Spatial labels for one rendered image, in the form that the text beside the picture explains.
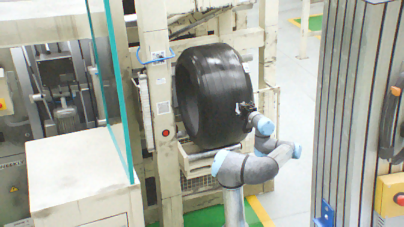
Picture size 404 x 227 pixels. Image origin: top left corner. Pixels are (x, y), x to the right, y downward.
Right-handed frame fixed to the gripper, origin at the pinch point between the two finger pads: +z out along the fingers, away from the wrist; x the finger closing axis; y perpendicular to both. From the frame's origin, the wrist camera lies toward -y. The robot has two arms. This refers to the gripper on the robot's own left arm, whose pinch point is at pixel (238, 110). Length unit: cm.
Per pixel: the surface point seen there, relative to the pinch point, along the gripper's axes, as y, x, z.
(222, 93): 9.3, 6.8, 3.6
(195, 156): -30.4, 20.6, 19.4
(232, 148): -30.6, -2.5, 19.4
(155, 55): 32, 36, 19
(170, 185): -50, 35, 29
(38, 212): -4, 101, -48
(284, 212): -116, -58, 68
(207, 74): 19.3, 12.4, 9.9
